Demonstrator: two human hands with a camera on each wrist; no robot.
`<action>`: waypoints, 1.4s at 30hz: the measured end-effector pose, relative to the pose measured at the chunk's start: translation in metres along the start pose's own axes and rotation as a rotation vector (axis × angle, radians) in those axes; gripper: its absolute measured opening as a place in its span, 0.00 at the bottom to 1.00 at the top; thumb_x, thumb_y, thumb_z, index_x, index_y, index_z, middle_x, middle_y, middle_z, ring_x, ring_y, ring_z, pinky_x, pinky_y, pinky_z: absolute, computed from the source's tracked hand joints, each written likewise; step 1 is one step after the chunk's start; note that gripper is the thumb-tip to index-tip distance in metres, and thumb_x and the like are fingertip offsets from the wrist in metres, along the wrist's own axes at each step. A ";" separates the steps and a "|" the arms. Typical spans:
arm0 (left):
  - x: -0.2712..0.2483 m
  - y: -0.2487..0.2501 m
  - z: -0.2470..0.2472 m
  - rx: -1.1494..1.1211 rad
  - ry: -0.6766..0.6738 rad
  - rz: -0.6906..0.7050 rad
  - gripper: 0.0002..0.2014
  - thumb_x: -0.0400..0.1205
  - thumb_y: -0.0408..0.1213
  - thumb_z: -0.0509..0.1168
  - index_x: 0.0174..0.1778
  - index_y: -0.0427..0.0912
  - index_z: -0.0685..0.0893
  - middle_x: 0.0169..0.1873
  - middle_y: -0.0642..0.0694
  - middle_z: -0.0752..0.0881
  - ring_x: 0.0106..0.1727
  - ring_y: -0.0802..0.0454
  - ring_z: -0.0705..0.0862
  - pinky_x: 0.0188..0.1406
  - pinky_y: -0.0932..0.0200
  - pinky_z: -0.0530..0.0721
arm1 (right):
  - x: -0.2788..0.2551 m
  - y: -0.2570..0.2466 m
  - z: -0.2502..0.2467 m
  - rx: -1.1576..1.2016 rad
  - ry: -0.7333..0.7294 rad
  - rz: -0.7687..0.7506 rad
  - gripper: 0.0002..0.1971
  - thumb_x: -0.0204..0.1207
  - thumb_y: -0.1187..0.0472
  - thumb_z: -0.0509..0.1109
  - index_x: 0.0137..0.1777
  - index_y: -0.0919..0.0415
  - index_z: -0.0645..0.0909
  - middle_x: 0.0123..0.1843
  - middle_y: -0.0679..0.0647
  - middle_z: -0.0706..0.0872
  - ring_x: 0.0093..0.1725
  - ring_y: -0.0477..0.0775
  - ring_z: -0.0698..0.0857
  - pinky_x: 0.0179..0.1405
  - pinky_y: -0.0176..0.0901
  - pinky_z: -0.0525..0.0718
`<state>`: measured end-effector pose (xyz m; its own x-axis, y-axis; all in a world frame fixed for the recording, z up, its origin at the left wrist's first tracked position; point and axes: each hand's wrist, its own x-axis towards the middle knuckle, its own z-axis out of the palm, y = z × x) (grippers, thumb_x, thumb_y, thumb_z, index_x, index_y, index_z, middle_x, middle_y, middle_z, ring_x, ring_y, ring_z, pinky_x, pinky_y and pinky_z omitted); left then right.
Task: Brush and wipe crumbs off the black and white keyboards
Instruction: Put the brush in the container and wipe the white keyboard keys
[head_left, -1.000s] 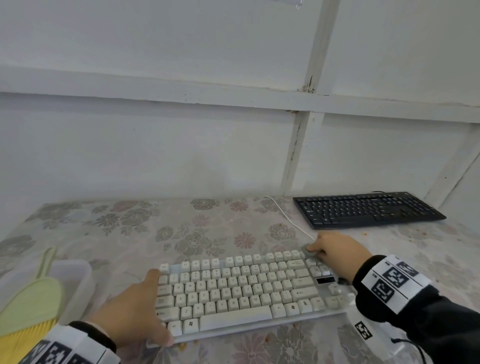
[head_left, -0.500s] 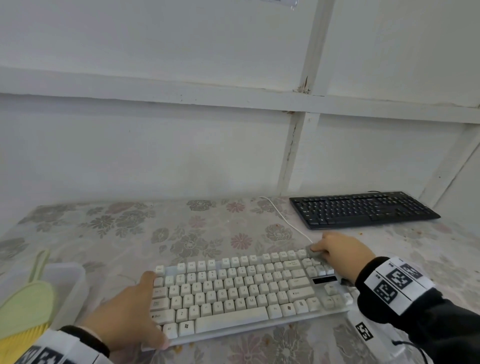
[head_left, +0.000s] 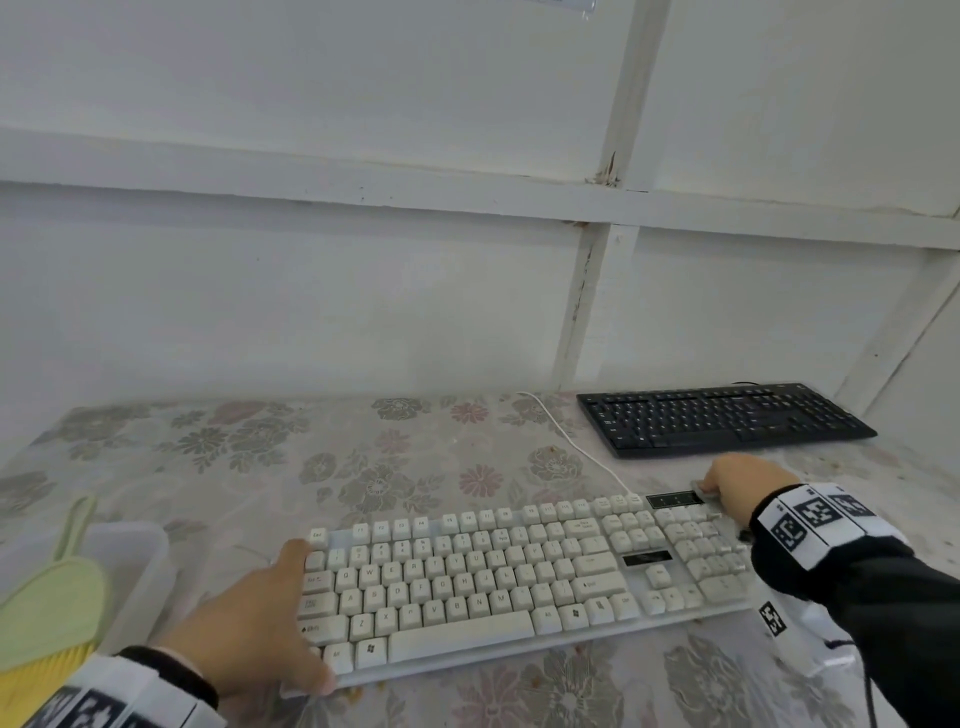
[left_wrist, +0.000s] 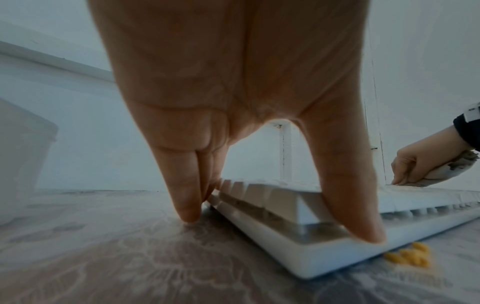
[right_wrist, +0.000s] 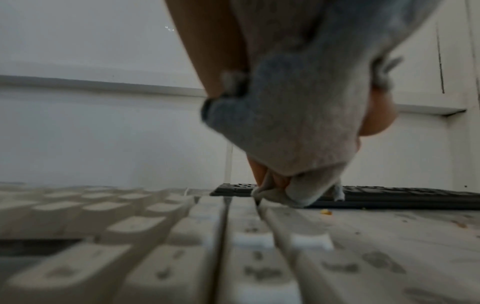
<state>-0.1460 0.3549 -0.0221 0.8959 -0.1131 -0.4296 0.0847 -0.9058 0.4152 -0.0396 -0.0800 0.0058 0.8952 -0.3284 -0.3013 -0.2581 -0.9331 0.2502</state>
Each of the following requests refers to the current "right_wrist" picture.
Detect person's right hand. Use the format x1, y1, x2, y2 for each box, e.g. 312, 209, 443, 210
164, 0, 399, 191

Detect grey fluffy cloth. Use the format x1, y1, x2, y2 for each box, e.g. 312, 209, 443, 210
200, 0, 444, 209

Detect white keyboard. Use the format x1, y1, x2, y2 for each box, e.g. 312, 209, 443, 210
0, 183, 480, 304

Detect black keyboard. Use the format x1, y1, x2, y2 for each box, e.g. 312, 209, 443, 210
208, 182, 480, 210

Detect scattered orange crumbs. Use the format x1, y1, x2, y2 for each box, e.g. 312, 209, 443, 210
318, 207, 470, 229

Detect white wooden frame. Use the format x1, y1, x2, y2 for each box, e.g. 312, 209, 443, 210
0, 0, 480, 191

